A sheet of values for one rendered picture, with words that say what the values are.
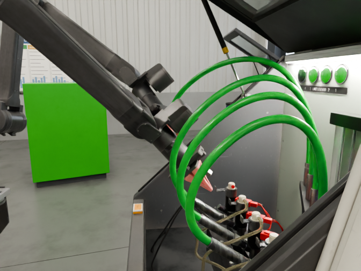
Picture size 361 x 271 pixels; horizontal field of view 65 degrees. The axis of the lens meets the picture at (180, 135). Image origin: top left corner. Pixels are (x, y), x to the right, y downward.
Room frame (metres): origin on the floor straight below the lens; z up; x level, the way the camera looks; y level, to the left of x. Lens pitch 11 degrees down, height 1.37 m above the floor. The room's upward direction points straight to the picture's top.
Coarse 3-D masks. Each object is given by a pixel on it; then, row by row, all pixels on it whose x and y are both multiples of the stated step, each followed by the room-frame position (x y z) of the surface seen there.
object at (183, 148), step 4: (172, 144) 0.66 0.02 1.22; (184, 144) 0.68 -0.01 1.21; (180, 148) 0.66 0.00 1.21; (184, 148) 0.66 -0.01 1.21; (196, 148) 0.70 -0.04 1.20; (200, 148) 0.67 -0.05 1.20; (164, 152) 0.66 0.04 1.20; (168, 152) 0.66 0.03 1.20; (180, 152) 0.65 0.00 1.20; (184, 152) 0.66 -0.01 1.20; (196, 152) 0.65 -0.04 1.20; (200, 152) 0.64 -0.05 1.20; (168, 156) 0.66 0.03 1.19; (180, 156) 0.65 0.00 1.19; (192, 156) 0.64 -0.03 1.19; (196, 156) 0.65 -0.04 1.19; (168, 160) 0.67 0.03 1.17; (176, 160) 0.65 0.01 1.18; (180, 160) 0.65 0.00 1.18; (192, 160) 0.65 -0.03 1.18; (176, 164) 0.65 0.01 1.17; (188, 164) 0.65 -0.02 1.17; (176, 168) 0.66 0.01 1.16; (176, 172) 0.65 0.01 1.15
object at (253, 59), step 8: (248, 56) 0.74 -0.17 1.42; (256, 56) 0.73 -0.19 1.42; (216, 64) 0.75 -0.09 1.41; (224, 64) 0.75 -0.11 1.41; (264, 64) 0.73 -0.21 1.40; (272, 64) 0.72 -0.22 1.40; (200, 72) 0.77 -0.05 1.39; (208, 72) 0.76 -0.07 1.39; (280, 72) 0.72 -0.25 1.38; (288, 72) 0.71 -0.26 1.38; (192, 80) 0.77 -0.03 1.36; (288, 80) 0.71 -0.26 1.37; (296, 80) 0.71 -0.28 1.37; (184, 88) 0.78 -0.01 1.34; (176, 96) 0.78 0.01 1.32
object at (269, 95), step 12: (252, 96) 0.50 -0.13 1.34; (264, 96) 0.51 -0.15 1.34; (276, 96) 0.51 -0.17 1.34; (288, 96) 0.51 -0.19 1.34; (228, 108) 0.50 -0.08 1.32; (300, 108) 0.52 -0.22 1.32; (216, 120) 0.50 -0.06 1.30; (312, 120) 0.52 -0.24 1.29; (204, 132) 0.49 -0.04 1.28; (192, 144) 0.49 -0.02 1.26; (180, 168) 0.49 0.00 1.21; (180, 180) 0.49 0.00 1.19; (180, 192) 0.49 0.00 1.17; (312, 192) 0.52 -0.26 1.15; (312, 204) 0.52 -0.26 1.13; (204, 216) 0.50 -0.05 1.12; (216, 228) 0.49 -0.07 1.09; (228, 240) 0.50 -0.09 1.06; (240, 240) 0.50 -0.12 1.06
